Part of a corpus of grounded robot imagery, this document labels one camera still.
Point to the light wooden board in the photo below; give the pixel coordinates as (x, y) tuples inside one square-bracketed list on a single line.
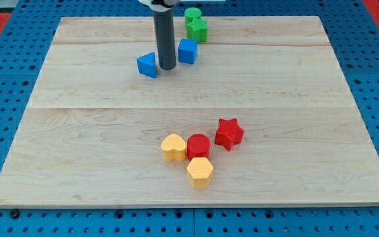
[(91, 134)]

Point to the red cylinder block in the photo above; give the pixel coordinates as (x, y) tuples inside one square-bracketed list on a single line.
[(198, 145)]

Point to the yellow heart block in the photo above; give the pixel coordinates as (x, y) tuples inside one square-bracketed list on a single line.
[(174, 148)]

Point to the red star block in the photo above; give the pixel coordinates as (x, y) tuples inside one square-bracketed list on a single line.
[(228, 133)]

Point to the yellow hexagon block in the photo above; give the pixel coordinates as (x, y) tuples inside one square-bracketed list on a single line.
[(199, 172)]

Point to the blue triangle block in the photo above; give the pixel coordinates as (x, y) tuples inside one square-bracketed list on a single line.
[(147, 65)]

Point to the blue cube block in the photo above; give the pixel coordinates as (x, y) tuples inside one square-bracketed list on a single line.
[(187, 51)]

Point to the green star block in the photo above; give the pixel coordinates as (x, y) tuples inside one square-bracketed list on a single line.
[(197, 30)]

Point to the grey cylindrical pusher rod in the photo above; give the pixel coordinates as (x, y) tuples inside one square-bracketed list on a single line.
[(164, 32)]

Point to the green cylinder block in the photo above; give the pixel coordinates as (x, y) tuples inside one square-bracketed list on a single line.
[(192, 13)]

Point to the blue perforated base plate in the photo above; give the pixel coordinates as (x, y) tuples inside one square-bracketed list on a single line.
[(353, 31)]

